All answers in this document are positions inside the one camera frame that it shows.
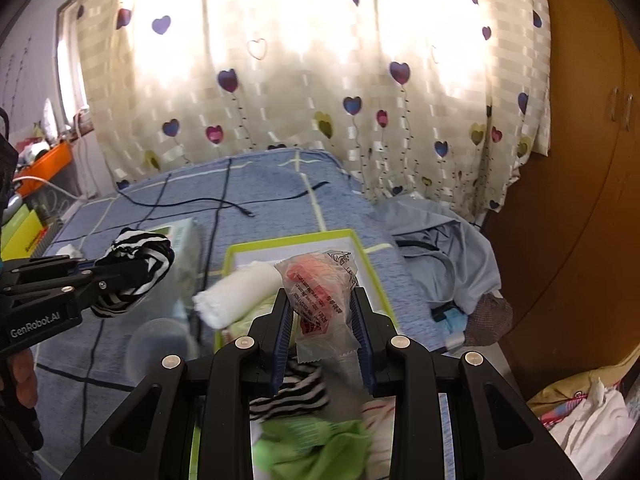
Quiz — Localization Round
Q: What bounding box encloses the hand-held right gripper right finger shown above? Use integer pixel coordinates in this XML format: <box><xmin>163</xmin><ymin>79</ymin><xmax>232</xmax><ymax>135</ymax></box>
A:
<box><xmin>350</xmin><ymin>287</ymin><xmax>581</xmax><ymax>480</ymax></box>

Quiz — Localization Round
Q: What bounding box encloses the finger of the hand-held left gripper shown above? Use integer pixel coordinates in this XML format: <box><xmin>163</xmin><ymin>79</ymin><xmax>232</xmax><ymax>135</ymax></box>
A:
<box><xmin>10</xmin><ymin>259</ymin><xmax>155</xmax><ymax>312</ymax></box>
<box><xmin>0</xmin><ymin>254</ymin><xmax>110</xmax><ymax>287</ymax></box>

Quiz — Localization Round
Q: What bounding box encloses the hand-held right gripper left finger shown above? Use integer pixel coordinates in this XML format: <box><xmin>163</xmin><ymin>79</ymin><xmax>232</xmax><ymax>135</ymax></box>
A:
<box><xmin>60</xmin><ymin>287</ymin><xmax>296</xmax><ymax>480</ymax></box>

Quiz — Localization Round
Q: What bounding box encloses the black white striped sock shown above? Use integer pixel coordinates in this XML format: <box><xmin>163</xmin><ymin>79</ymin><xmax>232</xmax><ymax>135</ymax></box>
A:
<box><xmin>91</xmin><ymin>227</ymin><xmax>176</xmax><ymax>318</ymax></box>
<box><xmin>249</xmin><ymin>360</ymin><xmax>331</xmax><ymax>423</ymax></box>

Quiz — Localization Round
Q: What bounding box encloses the clear red-printed plastic packet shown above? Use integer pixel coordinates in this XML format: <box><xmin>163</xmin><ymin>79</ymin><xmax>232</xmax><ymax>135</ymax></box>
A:
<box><xmin>276</xmin><ymin>249</ymin><xmax>362</xmax><ymax>363</ymax></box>

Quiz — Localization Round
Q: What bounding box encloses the white towel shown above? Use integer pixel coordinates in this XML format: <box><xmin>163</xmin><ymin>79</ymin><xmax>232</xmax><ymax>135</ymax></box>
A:
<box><xmin>192</xmin><ymin>260</ymin><xmax>281</xmax><ymax>331</ymax></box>

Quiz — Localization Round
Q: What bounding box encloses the green-rimmed white tray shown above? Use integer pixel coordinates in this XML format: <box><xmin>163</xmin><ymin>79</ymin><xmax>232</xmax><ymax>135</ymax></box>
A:
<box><xmin>190</xmin><ymin>229</ymin><xmax>401</xmax><ymax>480</ymax></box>

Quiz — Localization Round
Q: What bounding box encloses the green plastic bag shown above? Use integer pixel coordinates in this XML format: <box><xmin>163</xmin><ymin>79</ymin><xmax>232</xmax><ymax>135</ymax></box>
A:
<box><xmin>252</xmin><ymin>419</ymin><xmax>373</xmax><ymax>480</ymax></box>

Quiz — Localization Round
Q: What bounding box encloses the person's left hand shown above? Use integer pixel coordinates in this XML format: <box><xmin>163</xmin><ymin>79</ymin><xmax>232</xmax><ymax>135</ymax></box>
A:
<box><xmin>11</xmin><ymin>349</ymin><xmax>40</xmax><ymax>409</ymax></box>

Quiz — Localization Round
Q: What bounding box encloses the yellow-green box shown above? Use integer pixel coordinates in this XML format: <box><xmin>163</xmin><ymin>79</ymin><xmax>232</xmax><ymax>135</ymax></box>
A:
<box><xmin>0</xmin><ymin>208</ymin><xmax>43</xmax><ymax>261</ymax></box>

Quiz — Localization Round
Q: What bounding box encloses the white thin-striped sock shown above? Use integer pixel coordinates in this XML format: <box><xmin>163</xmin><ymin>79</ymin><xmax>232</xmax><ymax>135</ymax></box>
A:
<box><xmin>360</xmin><ymin>395</ymin><xmax>398</xmax><ymax>480</ymax></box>

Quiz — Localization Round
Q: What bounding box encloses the clear plastic jar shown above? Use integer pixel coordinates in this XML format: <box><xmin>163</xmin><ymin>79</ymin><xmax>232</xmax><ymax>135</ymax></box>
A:
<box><xmin>125</xmin><ymin>317</ymin><xmax>201</xmax><ymax>386</ymax></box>

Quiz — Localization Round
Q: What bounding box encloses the wet wipes pack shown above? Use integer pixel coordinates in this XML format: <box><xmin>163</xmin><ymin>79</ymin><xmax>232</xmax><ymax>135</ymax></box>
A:
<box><xmin>145</xmin><ymin>217</ymin><xmax>201</xmax><ymax>301</ymax></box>

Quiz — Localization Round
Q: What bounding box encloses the orange box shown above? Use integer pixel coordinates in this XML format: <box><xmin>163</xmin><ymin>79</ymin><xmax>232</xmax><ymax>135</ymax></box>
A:
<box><xmin>15</xmin><ymin>141</ymin><xmax>73</xmax><ymax>186</ymax></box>

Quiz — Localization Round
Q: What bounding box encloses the blue plaid bedsheet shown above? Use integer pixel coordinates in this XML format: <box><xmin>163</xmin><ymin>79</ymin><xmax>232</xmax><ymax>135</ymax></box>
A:
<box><xmin>30</xmin><ymin>147</ymin><xmax>451</xmax><ymax>480</ymax></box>

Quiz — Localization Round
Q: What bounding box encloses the blue-grey garment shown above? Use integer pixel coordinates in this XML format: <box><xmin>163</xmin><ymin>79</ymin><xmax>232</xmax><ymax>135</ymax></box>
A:
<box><xmin>377</xmin><ymin>197</ymin><xmax>503</xmax><ymax>321</ymax></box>

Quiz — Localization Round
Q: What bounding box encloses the grey knit cloth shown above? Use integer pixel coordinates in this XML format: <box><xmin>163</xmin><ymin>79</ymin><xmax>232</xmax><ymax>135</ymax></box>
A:
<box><xmin>462</xmin><ymin>295</ymin><xmax>515</xmax><ymax>347</ymax></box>

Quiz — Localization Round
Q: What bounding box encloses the printed quilt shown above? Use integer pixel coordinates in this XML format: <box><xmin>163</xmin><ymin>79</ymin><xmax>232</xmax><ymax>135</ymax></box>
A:
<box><xmin>527</xmin><ymin>367</ymin><xmax>626</xmax><ymax>426</ymax></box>

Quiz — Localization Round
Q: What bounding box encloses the white crumpled cloth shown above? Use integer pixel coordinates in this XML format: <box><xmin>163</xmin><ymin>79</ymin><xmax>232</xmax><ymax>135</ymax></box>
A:
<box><xmin>547</xmin><ymin>377</ymin><xmax>638</xmax><ymax>476</ymax></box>

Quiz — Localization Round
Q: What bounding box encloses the heart print curtain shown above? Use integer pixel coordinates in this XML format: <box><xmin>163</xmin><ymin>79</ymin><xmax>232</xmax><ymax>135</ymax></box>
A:
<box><xmin>75</xmin><ymin>0</ymin><xmax>551</xmax><ymax>211</ymax></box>

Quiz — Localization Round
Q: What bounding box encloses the wooden wardrobe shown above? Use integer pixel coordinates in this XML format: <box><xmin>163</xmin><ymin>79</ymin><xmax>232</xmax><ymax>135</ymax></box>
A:
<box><xmin>480</xmin><ymin>0</ymin><xmax>640</xmax><ymax>401</ymax></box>

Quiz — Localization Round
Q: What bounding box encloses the white cable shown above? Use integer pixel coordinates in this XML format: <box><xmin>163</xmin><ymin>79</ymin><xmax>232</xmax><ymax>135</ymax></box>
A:
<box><xmin>12</xmin><ymin>110</ymin><xmax>96</xmax><ymax>201</ymax></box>

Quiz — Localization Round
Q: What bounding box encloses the black cable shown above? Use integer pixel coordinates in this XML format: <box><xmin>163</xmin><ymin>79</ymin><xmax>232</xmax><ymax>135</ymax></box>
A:
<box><xmin>117</xmin><ymin>180</ymin><xmax>331</xmax><ymax>218</ymax></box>

